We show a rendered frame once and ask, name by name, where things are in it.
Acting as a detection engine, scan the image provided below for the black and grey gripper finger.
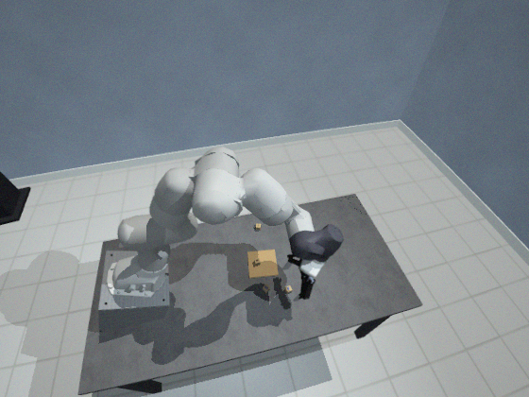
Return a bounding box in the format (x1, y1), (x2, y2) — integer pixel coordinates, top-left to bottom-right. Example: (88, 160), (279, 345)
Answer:
(282, 254), (300, 270)
(294, 272), (316, 302)

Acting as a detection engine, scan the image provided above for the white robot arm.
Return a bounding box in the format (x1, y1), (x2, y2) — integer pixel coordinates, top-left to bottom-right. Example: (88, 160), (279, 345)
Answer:
(107, 147), (343, 298)

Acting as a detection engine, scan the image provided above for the tan flat mat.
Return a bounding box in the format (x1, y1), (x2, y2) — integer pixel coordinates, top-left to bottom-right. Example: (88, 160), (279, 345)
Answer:
(247, 250), (279, 278)

